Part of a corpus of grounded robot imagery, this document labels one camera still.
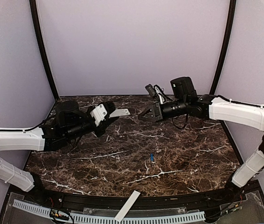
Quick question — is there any white remote control body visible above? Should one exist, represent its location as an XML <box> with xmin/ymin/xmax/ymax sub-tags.
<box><xmin>109</xmin><ymin>108</ymin><xmax>130</xmax><ymax>118</ymax></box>

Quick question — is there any white remote battery cover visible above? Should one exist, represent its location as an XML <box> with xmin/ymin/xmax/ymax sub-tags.
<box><xmin>114</xmin><ymin>190</ymin><xmax>140</xmax><ymax>222</ymax></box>

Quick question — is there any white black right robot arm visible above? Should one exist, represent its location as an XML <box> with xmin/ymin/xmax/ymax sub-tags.
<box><xmin>138</xmin><ymin>77</ymin><xmax>264</xmax><ymax>203</ymax></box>

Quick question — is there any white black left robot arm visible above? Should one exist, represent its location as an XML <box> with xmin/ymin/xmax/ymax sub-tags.
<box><xmin>0</xmin><ymin>101</ymin><xmax>117</xmax><ymax>203</ymax></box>

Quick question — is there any left small circuit board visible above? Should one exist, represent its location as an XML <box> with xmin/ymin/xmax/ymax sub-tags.
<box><xmin>49</xmin><ymin>210</ymin><xmax>69</xmax><ymax>221</ymax></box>

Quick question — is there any small circuit board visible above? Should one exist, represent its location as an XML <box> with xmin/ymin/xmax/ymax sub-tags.
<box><xmin>225</xmin><ymin>204</ymin><xmax>243</xmax><ymax>214</ymax></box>
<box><xmin>49</xmin><ymin>210</ymin><xmax>69</xmax><ymax>221</ymax></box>

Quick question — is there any right small circuit board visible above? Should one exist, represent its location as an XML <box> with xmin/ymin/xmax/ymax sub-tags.
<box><xmin>225</xmin><ymin>204</ymin><xmax>243</xmax><ymax>214</ymax></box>

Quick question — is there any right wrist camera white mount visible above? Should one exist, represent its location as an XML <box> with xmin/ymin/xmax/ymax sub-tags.
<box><xmin>145</xmin><ymin>84</ymin><xmax>172</xmax><ymax>104</ymax></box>

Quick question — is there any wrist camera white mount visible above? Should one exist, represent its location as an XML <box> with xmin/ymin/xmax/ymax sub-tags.
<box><xmin>145</xmin><ymin>84</ymin><xmax>172</xmax><ymax>104</ymax></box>
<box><xmin>90</xmin><ymin>104</ymin><xmax>107</xmax><ymax>126</ymax></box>

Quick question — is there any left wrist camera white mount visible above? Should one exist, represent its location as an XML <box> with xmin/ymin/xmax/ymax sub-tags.
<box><xmin>90</xmin><ymin>104</ymin><xmax>107</xmax><ymax>126</ymax></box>

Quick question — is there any white slotted cable duct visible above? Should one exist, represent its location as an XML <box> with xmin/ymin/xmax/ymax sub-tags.
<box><xmin>13</xmin><ymin>199</ymin><xmax>205</xmax><ymax>224</ymax></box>

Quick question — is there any black curved front table rail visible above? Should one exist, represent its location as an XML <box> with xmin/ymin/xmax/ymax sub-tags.
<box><xmin>29</xmin><ymin>174</ymin><xmax>240</xmax><ymax>212</ymax></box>

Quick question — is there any black right corner frame post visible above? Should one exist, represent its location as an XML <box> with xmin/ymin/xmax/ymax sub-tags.
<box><xmin>209</xmin><ymin>0</ymin><xmax>236</xmax><ymax>95</ymax></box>

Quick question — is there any black corner frame post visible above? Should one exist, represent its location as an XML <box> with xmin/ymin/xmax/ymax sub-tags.
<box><xmin>209</xmin><ymin>0</ymin><xmax>236</xmax><ymax>95</ymax></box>
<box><xmin>29</xmin><ymin>0</ymin><xmax>59</xmax><ymax>101</ymax></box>

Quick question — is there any black left corner frame post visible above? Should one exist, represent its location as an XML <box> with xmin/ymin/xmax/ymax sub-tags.
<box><xmin>29</xmin><ymin>0</ymin><xmax>59</xmax><ymax>101</ymax></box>

